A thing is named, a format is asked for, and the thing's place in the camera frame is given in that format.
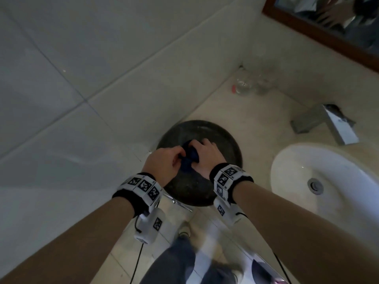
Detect person's right hand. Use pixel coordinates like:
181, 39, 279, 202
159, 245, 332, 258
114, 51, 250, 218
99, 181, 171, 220
189, 138, 228, 176

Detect person's left hand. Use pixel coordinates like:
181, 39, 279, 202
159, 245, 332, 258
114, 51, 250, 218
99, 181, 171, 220
142, 146, 186, 196

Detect dark blue cloth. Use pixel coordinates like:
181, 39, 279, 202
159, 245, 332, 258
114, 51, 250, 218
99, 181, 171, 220
177, 140, 201, 172

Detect chrome square faucet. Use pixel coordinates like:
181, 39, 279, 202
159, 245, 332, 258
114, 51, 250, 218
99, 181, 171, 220
290, 104, 360, 146

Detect person's left forearm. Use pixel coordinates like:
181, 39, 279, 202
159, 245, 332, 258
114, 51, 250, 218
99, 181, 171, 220
0, 196, 143, 284

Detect person's right forearm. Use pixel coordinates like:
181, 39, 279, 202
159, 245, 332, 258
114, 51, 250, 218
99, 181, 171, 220
234, 181, 379, 284

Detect person's shoe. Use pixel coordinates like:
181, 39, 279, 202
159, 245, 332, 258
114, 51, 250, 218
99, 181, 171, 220
177, 221, 191, 239

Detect person's jeans legs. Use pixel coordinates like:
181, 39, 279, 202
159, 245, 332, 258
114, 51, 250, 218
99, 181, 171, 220
139, 235, 246, 284

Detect right marker wristband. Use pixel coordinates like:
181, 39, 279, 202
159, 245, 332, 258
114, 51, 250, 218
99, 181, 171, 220
209, 163, 254, 204

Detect marker wristband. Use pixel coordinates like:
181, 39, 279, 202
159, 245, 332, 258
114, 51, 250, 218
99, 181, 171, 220
112, 173, 163, 218
209, 163, 254, 204

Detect dark round tray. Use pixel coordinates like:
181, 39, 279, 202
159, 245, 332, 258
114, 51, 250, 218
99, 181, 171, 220
156, 120, 243, 207

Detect left marker wristband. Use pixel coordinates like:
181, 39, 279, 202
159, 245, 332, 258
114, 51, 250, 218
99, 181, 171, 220
112, 173, 163, 218

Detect chrome bar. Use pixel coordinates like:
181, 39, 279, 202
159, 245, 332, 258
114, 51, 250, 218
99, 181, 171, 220
164, 193, 193, 212

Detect clear glass cup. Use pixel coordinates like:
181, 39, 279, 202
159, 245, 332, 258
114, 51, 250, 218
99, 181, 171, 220
251, 63, 279, 95
235, 67, 258, 95

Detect white sink basin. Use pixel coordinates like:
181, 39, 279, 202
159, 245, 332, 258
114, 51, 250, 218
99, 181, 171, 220
270, 143, 379, 243

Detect chrome sink drain stopper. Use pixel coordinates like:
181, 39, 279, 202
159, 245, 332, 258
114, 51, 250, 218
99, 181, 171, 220
307, 178, 324, 195

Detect white trash bin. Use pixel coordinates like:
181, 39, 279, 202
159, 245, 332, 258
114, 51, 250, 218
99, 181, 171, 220
251, 257, 288, 284

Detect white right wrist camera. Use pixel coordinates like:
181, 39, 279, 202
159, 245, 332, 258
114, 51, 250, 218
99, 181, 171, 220
214, 198, 248, 228

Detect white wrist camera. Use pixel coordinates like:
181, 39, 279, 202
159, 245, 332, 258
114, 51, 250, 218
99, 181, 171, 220
133, 208, 166, 245
214, 198, 248, 228

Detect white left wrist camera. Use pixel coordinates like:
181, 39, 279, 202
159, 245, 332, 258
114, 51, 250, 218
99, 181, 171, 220
133, 208, 166, 245

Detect black left camera cable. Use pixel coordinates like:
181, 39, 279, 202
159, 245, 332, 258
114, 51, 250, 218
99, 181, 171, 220
130, 242, 146, 284

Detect black camera cable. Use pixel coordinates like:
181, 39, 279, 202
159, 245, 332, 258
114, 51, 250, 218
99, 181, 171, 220
130, 242, 146, 284
236, 212, 292, 284

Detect black right camera cable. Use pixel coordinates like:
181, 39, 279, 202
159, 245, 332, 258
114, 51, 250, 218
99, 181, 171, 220
236, 212, 292, 284

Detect wooden framed wall mirror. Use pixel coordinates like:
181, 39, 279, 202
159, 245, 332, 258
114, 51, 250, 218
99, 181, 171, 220
262, 0, 379, 73

